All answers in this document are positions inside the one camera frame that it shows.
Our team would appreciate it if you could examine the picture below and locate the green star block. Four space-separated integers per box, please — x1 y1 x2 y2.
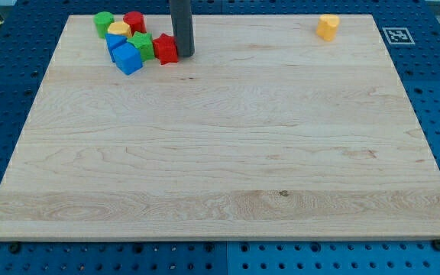
127 31 155 61

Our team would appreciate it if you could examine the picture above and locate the yellow half-round block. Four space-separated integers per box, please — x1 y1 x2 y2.
107 21 132 38

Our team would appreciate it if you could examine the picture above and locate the yellow heart block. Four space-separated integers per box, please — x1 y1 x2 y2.
315 14 340 41

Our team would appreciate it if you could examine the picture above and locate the red star block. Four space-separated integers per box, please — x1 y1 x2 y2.
153 33 179 65

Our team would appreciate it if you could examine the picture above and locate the wooden board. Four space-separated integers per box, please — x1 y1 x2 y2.
0 15 440 242

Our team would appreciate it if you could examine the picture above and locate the white fiducial marker tag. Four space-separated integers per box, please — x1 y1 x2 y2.
383 27 415 45

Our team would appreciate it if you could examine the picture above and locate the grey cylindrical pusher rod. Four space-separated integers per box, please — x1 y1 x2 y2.
169 0 195 58

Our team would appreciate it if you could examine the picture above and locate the blue cube block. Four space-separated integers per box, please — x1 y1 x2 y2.
112 43 143 75

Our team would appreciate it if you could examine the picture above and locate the red cylinder block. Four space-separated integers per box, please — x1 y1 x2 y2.
123 11 147 34

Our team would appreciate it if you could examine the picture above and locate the green cylinder block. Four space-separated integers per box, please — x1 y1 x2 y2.
93 11 115 39

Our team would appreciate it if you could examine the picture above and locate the blue triangle block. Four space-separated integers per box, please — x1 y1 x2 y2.
105 33 127 63

